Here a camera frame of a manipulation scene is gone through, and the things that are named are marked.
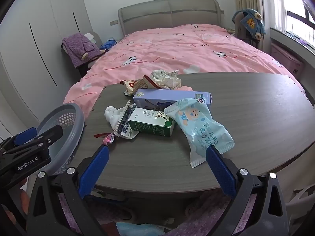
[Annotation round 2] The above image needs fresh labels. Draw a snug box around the grey padded headboard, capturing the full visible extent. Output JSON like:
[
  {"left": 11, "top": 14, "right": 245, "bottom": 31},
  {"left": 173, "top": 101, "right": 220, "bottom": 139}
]
[{"left": 118, "top": 0, "right": 223, "bottom": 37}]

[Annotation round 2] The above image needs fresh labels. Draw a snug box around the pink storage box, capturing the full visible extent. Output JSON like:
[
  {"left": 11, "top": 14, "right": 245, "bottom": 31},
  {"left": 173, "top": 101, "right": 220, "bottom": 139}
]
[{"left": 271, "top": 43, "right": 304, "bottom": 77}]

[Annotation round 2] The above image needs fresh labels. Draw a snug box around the cream paper wrapper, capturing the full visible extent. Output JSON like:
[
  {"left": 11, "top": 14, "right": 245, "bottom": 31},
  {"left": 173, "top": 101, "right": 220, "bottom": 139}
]
[{"left": 150, "top": 69, "right": 182, "bottom": 90}]

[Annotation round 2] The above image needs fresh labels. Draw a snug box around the purple fleece blanket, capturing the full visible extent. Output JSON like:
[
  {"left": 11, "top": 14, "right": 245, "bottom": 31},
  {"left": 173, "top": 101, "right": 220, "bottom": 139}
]
[{"left": 61, "top": 32, "right": 104, "bottom": 69}]

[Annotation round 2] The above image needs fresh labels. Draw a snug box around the red orange snack wrapper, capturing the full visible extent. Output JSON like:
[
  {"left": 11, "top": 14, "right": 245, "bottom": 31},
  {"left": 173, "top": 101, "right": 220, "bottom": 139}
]
[{"left": 120, "top": 76, "right": 154, "bottom": 96}]

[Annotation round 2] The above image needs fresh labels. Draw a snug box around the grey window ledge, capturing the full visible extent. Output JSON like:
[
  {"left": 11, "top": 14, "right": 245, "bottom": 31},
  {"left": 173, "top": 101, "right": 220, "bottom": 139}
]
[{"left": 270, "top": 27, "right": 315, "bottom": 62}]

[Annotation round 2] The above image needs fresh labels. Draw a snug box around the grey chair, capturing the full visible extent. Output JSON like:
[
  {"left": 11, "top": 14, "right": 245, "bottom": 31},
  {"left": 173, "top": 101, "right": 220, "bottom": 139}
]
[{"left": 233, "top": 12, "right": 261, "bottom": 48}]

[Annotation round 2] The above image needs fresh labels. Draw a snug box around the grey perforated waste basket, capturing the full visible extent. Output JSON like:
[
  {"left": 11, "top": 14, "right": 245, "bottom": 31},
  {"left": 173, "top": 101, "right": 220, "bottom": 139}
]
[{"left": 36, "top": 102, "right": 85, "bottom": 176}]

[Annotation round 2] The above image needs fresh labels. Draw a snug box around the grey wardrobe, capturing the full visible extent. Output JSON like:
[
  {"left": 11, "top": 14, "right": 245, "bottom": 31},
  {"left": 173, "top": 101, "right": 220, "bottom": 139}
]
[{"left": 0, "top": 0, "right": 99, "bottom": 128}]

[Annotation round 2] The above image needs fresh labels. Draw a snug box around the green white milk carton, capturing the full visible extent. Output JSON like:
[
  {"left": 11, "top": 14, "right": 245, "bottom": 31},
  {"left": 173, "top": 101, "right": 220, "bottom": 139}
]
[{"left": 128, "top": 107, "right": 176, "bottom": 137}]

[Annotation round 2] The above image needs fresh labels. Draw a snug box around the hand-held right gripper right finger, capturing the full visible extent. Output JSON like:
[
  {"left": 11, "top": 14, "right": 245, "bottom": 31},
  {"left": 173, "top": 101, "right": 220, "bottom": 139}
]
[{"left": 205, "top": 145, "right": 288, "bottom": 236}]

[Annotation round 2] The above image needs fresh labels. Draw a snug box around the blue bear garment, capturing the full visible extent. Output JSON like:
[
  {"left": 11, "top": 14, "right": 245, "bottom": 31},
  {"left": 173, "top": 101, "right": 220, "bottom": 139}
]
[{"left": 233, "top": 8, "right": 267, "bottom": 40}]

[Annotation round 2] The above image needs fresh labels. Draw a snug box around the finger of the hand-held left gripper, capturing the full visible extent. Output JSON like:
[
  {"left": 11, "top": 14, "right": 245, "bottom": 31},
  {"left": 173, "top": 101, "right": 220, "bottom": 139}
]
[
  {"left": 0, "top": 127, "right": 38, "bottom": 154},
  {"left": 34, "top": 124, "right": 64, "bottom": 150}
]

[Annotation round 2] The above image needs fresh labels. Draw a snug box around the bed with pink duvet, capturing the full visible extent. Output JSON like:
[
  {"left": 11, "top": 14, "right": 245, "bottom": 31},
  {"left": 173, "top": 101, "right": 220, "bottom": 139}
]
[{"left": 63, "top": 24, "right": 307, "bottom": 109}]

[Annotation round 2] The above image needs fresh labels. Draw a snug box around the white cloth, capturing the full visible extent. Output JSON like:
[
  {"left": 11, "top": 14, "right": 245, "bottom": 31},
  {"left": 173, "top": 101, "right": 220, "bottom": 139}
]
[{"left": 105, "top": 106, "right": 128, "bottom": 129}]

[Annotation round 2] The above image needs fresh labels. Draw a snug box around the light blue cloth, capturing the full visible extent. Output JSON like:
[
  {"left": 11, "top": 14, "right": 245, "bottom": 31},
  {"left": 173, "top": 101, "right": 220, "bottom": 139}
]
[{"left": 116, "top": 222, "right": 164, "bottom": 236}]

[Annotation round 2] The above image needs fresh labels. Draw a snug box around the light blue wipes packet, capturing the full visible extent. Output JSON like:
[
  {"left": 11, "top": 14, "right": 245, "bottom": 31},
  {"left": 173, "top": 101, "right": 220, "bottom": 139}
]
[{"left": 164, "top": 98, "right": 235, "bottom": 168}]

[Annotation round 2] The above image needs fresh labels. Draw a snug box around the white stool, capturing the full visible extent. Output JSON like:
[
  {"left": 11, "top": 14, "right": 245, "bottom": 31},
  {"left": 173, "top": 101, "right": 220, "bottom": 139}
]
[{"left": 285, "top": 184, "right": 315, "bottom": 236}]

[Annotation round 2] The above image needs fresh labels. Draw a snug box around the window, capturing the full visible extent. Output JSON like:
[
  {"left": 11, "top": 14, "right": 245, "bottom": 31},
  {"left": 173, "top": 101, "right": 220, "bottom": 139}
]
[{"left": 285, "top": 0, "right": 315, "bottom": 47}]

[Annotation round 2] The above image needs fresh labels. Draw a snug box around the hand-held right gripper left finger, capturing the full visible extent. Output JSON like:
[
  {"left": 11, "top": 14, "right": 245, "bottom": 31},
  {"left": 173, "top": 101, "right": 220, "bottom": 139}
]
[{"left": 26, "top": 145, "right": 110, "bottom": 236}]

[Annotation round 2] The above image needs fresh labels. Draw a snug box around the blue white patterned wrapper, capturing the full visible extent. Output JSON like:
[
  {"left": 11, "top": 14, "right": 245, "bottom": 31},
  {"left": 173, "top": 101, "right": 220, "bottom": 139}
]
[{"left": 113, "top": 100, "right": 141, "bottom": 138}]

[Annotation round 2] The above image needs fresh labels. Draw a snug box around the pink candy wrapper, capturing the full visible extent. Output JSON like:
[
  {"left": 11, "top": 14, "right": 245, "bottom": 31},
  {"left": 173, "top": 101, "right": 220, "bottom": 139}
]
[{"left": 93, "top": 131, "right": 115, "bottom": 146}]

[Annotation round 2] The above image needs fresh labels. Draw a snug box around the blue bag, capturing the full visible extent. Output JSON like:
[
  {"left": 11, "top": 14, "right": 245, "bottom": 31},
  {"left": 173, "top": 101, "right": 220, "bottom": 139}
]
[{"left": 100, "top": 39, "right": 117, "bottom": 52}]

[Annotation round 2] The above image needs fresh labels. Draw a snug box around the purple cardboard box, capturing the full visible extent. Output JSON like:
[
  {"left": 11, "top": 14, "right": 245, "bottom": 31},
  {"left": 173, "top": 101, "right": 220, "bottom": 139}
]
[{"left": 133, "top": 88, "right": 212, "bottom": 112}]

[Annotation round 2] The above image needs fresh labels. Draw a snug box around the purple fluffy rug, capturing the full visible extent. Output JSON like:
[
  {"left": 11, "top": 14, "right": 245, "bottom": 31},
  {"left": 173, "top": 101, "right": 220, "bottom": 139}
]
[{"left": 49, "top": 189, "right": 256, "bottom": 236}]

